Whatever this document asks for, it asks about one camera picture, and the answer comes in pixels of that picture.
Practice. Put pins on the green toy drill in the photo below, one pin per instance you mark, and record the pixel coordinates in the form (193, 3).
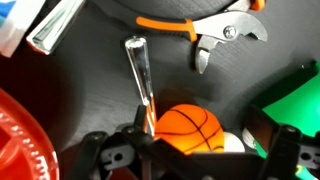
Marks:
(300, 106)

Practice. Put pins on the red plastic bowl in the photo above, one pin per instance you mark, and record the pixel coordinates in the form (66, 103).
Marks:
(20, 146)

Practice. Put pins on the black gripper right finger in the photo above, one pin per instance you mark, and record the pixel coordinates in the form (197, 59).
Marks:
(263, 128)

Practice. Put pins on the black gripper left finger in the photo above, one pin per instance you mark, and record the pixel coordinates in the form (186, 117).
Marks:
(141, 118)

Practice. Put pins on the orange toy basketball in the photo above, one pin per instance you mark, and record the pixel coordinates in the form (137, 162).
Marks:
(186, 128)

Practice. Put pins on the white ping pong ball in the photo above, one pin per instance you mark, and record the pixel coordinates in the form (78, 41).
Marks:
(233, 144)

